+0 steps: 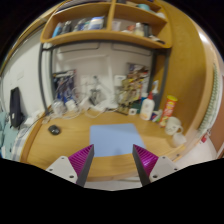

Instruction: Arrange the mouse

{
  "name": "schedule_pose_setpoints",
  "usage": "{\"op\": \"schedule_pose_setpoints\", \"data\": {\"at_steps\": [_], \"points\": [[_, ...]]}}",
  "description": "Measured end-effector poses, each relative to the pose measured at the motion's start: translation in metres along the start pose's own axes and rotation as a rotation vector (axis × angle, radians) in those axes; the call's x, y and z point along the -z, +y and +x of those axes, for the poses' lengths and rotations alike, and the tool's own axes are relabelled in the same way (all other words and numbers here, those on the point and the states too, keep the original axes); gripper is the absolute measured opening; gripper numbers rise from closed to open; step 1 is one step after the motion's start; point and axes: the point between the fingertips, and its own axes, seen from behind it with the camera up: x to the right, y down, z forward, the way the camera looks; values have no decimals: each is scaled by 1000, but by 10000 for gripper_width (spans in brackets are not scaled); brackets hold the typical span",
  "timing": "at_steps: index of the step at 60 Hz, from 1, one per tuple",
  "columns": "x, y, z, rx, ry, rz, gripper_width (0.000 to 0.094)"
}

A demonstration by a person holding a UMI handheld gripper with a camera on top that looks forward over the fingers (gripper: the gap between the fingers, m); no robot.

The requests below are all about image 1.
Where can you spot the white pump lotion bottle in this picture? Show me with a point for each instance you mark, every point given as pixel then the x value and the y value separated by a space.
pixel 147 107

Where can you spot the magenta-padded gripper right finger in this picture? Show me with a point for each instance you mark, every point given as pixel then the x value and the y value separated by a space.
pixel 158 168

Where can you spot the wooden shelf unit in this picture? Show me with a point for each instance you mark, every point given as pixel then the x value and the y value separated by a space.
pixel 106 35

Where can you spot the plaid blue white bedding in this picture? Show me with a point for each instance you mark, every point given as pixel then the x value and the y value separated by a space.
pixel 18 146

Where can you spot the brown tree figure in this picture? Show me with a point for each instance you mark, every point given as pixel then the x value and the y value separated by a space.
pixel 128 93

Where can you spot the black bag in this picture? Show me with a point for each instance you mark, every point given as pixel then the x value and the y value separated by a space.
pixel 15 106

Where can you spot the light blue mouse pad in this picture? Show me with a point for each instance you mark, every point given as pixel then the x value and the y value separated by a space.
pixel 115 140

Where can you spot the teal blanket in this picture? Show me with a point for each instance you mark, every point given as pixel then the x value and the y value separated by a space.
pixel 5 133

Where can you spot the colourful toy boxes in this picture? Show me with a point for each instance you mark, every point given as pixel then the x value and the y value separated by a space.
pixel 140 75

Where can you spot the black computer mouse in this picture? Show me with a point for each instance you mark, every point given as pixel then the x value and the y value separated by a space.
pixel 54 129

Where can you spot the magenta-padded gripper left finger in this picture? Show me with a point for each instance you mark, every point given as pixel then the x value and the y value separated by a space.
pixel 66 168

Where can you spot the blue-capped spray bottle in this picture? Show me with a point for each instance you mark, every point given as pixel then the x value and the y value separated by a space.
pixel 155 90

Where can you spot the robot model kit box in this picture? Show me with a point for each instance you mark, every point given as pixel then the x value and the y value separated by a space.
pixel 63 85

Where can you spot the white mug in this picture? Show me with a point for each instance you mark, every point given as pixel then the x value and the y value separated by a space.
pixel 172 125

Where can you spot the small white cup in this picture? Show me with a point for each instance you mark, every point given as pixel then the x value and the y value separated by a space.
pixel 179 139

